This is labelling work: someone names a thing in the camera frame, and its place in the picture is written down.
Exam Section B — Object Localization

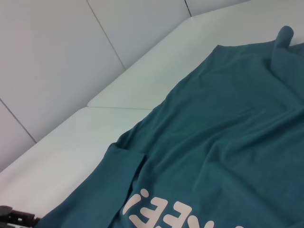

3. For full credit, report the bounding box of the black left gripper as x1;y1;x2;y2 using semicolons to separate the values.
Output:
0;205;41;225

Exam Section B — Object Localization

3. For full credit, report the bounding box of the teal t-shirt with white lettering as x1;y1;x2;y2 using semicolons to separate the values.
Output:
39;25;304;228

